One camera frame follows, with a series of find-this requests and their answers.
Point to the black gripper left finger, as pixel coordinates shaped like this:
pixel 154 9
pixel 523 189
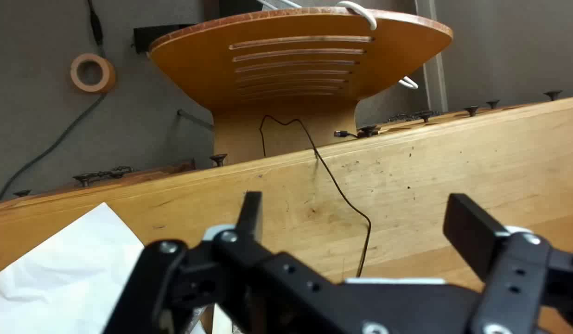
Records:
pixel 174 285

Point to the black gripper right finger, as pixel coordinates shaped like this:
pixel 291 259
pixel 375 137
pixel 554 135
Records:
pixel 508 272

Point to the white paper sheet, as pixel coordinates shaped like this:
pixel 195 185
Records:
pixel 63 272

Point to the wooden roll-top desk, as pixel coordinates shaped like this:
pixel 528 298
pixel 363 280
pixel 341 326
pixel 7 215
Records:
pixel 452 161

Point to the brown tape roll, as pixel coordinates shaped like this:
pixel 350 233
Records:
pixel 108 77

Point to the wooden slatted chair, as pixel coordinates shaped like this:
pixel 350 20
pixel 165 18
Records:
pixel 297 94

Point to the grey metal post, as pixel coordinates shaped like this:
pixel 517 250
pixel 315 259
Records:
pixel 434 62

